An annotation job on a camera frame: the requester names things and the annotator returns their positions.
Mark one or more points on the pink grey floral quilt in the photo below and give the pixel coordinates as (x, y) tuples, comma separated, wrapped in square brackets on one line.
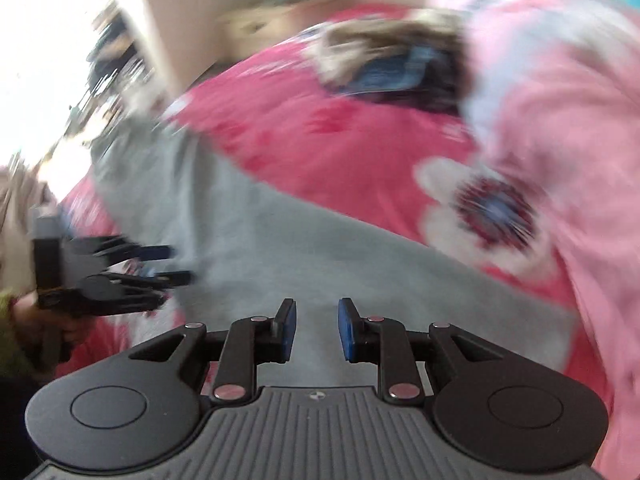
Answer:
[(575, 110)]

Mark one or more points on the red floral fleece blanket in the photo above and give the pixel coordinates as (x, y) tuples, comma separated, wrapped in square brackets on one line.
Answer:
[(350, 150)]

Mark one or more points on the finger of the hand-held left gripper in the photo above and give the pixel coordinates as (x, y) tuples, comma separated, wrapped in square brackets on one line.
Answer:
[(170, 279), (150, 253)]

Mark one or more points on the wheelchair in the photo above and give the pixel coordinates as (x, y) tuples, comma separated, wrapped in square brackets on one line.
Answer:
[(120, 55)]

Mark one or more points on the grey sweatpants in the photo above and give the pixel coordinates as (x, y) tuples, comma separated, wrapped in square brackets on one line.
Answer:
[(300, 250)]

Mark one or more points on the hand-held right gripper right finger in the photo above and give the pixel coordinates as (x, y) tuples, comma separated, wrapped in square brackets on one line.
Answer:
[(347, 330)]

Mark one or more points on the cream nightstand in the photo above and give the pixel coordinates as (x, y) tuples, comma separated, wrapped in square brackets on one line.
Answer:
[(265, 20)]

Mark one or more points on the dark plaid shirt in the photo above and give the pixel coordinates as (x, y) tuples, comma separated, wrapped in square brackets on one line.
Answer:
[(445, 95)]

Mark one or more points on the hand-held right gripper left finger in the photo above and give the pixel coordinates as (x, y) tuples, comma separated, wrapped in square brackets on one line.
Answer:
[(286, 330)]

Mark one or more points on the blue jeans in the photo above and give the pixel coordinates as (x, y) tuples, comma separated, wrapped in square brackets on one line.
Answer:
[(395, 72)]

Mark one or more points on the person's left hand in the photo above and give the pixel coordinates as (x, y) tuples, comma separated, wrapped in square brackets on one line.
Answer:
[(55, 327)]

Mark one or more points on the beige pants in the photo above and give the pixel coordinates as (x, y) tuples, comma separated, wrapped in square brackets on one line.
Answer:
[(350, 45)]

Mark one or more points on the person's left forearm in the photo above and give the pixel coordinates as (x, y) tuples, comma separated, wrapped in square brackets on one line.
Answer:
[(12, 260)]

